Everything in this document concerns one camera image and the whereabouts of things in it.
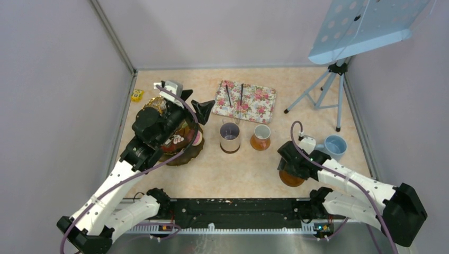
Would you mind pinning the blue perforated stand tray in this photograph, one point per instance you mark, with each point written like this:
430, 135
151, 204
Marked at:
354, 27

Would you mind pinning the floral serving tray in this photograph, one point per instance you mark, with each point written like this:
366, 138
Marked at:
258, 102

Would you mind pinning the dark wooden coaster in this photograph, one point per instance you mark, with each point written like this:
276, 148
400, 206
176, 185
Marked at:
229, 152

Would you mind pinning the black handled steel tongs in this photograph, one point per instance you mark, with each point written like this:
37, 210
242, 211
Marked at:
234, 95

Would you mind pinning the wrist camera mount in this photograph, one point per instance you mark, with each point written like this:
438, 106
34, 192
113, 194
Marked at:
307, 144
169, 89

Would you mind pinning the light blue mug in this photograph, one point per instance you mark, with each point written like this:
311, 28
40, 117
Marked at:
334, 146

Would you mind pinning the pink small cup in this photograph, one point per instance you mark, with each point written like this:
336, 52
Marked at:
262, 131

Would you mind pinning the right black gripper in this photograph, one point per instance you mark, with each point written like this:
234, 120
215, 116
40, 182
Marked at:
284, 165

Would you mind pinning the pink frosted donut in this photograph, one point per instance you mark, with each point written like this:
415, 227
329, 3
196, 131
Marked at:
198, 139

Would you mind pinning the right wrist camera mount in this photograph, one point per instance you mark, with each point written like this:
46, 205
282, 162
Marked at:
307, 144

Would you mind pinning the yellow snack packet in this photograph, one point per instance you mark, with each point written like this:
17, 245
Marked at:
137, 95

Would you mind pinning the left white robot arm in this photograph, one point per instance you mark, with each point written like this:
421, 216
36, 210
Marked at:
95, 227

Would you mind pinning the brown wooden lid coaster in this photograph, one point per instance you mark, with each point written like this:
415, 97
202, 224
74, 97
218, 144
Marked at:
290, 180

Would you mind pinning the light wooden coaster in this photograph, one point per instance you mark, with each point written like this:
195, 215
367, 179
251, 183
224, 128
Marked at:
260, 144

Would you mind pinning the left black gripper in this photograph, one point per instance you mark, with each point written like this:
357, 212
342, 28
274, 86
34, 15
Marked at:
203, 109

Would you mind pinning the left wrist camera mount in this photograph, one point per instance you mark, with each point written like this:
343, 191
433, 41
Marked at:
169, 89

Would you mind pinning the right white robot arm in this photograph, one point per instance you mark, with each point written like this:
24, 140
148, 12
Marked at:
396, 211

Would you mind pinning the grey tripod stand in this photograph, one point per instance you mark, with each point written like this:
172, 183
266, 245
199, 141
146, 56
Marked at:
338, 69

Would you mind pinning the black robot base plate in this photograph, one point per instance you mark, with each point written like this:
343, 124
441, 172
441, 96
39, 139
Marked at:
241, 213

